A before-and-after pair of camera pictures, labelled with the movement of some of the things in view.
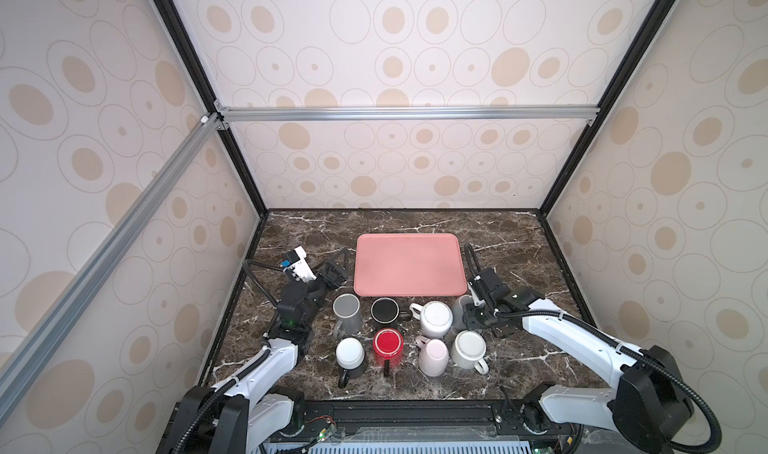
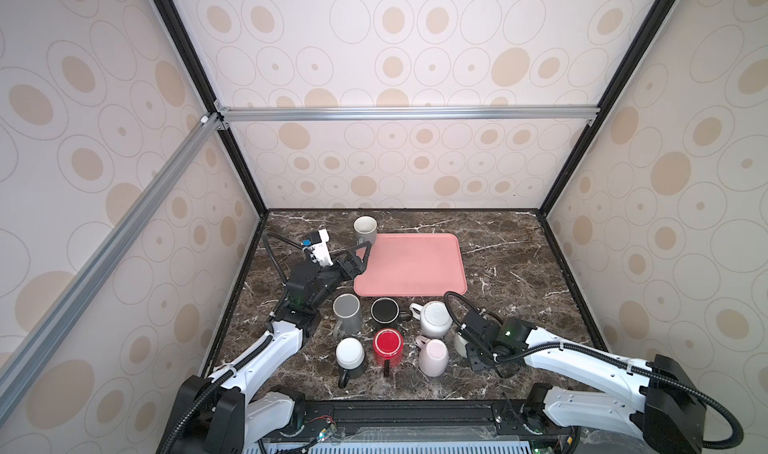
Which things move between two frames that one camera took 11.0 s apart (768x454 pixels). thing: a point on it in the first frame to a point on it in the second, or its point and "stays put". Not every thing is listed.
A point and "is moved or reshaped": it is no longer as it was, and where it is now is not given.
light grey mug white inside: x=458 y=307 is moved or reshaped
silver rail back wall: x=227 y=115 stays put
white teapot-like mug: x=436 y=318 stays put
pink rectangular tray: x=409 y=264 stays put
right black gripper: x=468 y=314 to x=472 y=364
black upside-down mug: x=385 y=313 stays put
